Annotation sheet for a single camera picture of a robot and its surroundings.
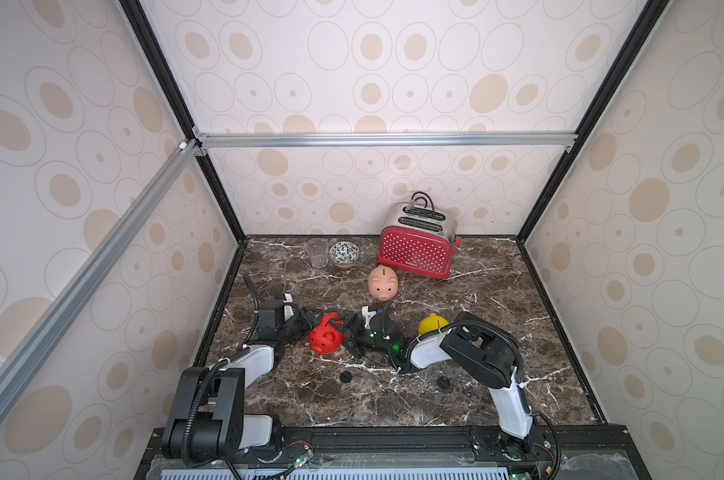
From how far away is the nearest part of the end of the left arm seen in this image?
28.1 inches

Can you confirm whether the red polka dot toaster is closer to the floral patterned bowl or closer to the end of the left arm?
the floral patterned bowl

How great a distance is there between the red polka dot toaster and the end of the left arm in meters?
0.38

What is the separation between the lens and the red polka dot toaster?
0.99 metres

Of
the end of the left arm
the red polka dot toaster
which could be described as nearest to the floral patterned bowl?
the red polka dot toaster
